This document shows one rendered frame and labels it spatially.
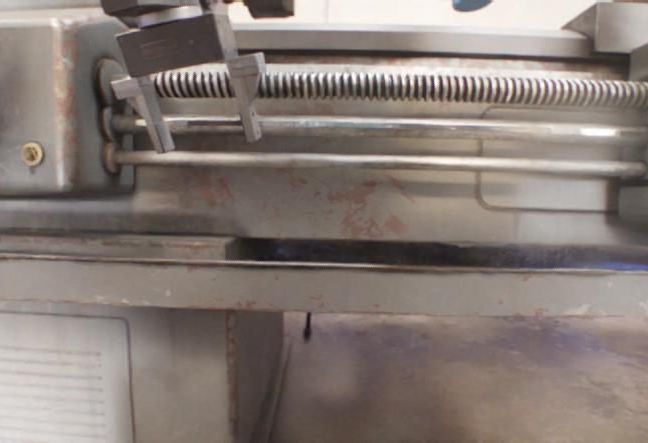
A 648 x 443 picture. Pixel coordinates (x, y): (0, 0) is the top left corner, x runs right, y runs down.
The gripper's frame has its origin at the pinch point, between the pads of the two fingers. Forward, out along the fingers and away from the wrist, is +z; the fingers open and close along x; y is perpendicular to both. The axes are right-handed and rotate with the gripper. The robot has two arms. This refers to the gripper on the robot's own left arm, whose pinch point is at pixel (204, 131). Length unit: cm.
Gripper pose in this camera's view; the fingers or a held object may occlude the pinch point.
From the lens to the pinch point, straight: 51.3
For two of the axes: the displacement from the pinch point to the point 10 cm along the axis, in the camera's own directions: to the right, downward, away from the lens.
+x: -9.8, 0.8, 1.9
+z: 1.6, 8.7, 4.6
